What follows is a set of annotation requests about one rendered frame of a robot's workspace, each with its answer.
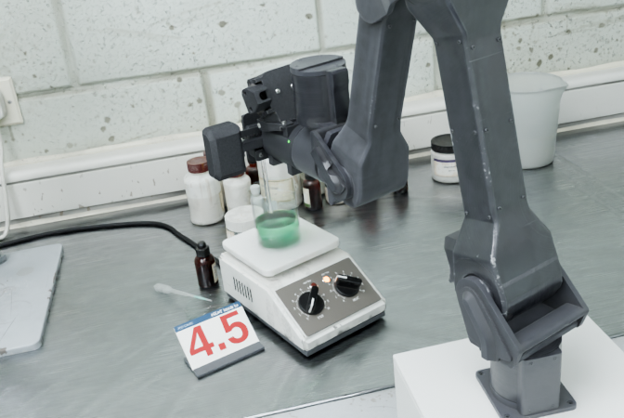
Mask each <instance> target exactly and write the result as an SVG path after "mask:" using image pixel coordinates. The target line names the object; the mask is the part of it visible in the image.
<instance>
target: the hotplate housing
mask: <svg viewBox="0 0 624 418"><path fill-rule="evenodd" d="M348 257H349V258H350V259H351V260H352V262H353V263H354V264H355V266H356V267H357V268H358V270H359V271H360V272H361V273H362V275H363V276H364V277H365V278H366V280H367V281H368V282H369V283H370V285H371V286H372V287H373V289H374V290H375V291H376V292H377V294H378V295H379V296H380V297H381V298H382V299H381V300H380V301H378V302H376V303H374V304H372V305H370V306H368V307H365V308H363V309H361V310H360V311H359V312H357V313H355V314H353V315H351V316H349V317H347V318H345V319H343V320H340V321H338V322H336V323H334V324H333V325H331V326H329V327H327V328H325V329H323V330H322V331H320V332H318V333H315V334H313V335H311V336H309V337H308V336H306V335H305V333H304V332H303V331H302V329H301V328H300V326H299V325H298V323H297V322H296V321H295V319H294V318H293V316H292V315H291V313H290V312H289V310H288V309H287V308H286V306H284V304H283V303H282V301H281V300H280V298H279V297H278V295H277V294H276V292H275V291H277V290H278V289H280V288H282V287H284V286H286V285H289V284H291V283H293V282H295V281H298V280H301V279H302V278H304V277H306V276H308V275H310V274H313V273H315V272H317V271H319V270H321V269H323V268H326V267H328V266H330V265H332V264H335V263H337V262H339V261H341V260H343V259H345V258H348ZM219 263H220V268H221V273H222V279H223V284H224V289H225V291H226V292H227V296H229V297H230V298H231V299H232V300H234V301H235V302H238V301H240V304H241V306H242V307H243V308H244V309H246V310H247V311H248V312H250V313H251V314H252V315H254V316H255V317H256V318H258V319H259V320H260V321H262V322H263V323H264V324H265V325H266V326H267V327H269V328H270V329H271V330H273V331H274V332H275V333H277V334H278V335H279V336H281V337H282V338H283V339H285V340H286V341H287V342H288V343H290V344H291V345H292V346H294V347H295V348H297V349H298V350H299V351H301V352H302V353H303V354H304V355H306V356H307V357H308V356H310V355H312V354H314V353H316V352H318V351H319V350H321V349H322V348H324V347H326V346H329V345H331V344H333V343H334V342H336V341H338V340H340V339H342V338H344V337H346V336H348V335H349V334H351V333H353V332H355V331H357V330H359V329H361V328H363V327H365V326H366V325H368V324H370V323H372V322H374V321H376V320H378V319H380V318H381V317H383V316H385V312H384V311H385V308H386V304H385V299H384V297H383V296H382V295H381V293H380V292H379V291H378V290H377V288H376V287H375V286H374V285H373V283H372V282H371V281H370V279H369V278H368V277H367V276H366V274H365V273H364V272H363V271H362V269H361V268H360V267H359V266H358V264H357V263H356V262H355V260H354V259H353V258H352V257H351V255H350V254H349V253H347V252H345V251H344V250H342V249H340V248H338V247H336V248H334V249H332V250H330V251H328V252H326V253H324V254H321V255H318V256H316V257H313V258H311V259H309V260H307V261H305V262H303V263H301V264H299V265H297V266H294V267H292V268H289V269H286V270H284V271H282V272H281V273H278V274H276V275H274V276H263V275H262V274H260V273H259V272H257V271H256V270H254V269H253V268H251V267H249V266H248V265H246V264H245V263H243V262H242V261H240V260H239V259H238V258H237V257H235V256H234V255H232V254H230V253H229V252H224V253H222V254H221V255H220V257H219Z"/></svg>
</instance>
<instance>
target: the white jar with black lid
mask: <svg viewBox="0 0 624 418"><path fill-rule="evenodd" d="M431 164H432V178H433V179H434V180H435V181H438V182H441V183H459V178H458V172H457V167H456V162H455V157H454V151H453V146H452V141H451V135H450V134H443V135H438V136H435V137H433V138H432V139H431Z"/></svg>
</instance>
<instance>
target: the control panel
mask: <svg viewBox="0 0 624 418"><path fill-rule="evenodd" d="M339 274H342V275H349V276H352V277H356V278H361V279H362V283H361V285H360V287H359V290H358V292H357V294H356V295H354V296H352V297H345V296H342V295H340V294H338V293H337V291H336V290H335V288H334V283H335V279H336V277H337V276H338V275H339ZM324 277H329V279H330V281H328V282H326V281H324V280H323V279H324ZM312 282H314V283H316V284H317V286H318V294H319V295H320V296H321V297H322V299H323V301H324V308H323V309H322V311H321V312H320V313H318V314H317V315H308V314H306V313H305V312H303V311H302V310H301V309H300V308H299V305H298V300H299V297H300V295H301V294H303V293H305V292H310V291H311V288H312V287H311V283H312ZM275 292H276V294H277V295H278V297H279V299H280V300H281V301H282V303H283V304H284V306H286V308H287V309H288V310H289V312H290V313H291V315H292V316H293V318H294V319H295V321H296V322H297V323H298V325H299V326H300V328H301V329H302V331H303V332H304V333H305V335H306V336H308V337H309V336H311V335H313V334H315V333H318V332H320V331H322V330H323V329H325V328H327V327H329V326H331V325H333V324H334V323H336V322H338V321H340V320H343V319H345V318H347V317H349V316H351V315H353V314H355V313H357V312H359V311H360V310H361V309H363V308H365V307H368V306H370V305H372V304H374V303H376V302H378V301H380V300H381V299H382V298H381V297H380V296H379V295H378V294H377V292H376V291H375V290H374V289H373V287H372V286H371V285H370V283H369V282H368V281H367V280H366V278H365V277H364V276H363V275H362V273H361V272H360V271H359V270H358V268H357V267H356V266H355V264H354V263H353V262H352V260H351V259H350V258H349V257H348V258H345V259H343V260H341V261H339V262H337V263H335V264H332V265H330V266H328V267H326V268H323V269H321V270H319V271H317V272H315V273H313V274H310V275H308V276H306V277H304V278H302V279H301V280H298V281H295V282H293V283H291V284H289V285H286V286H284V287H282V288H280V289H278V290H277V291H275Z"/></svg>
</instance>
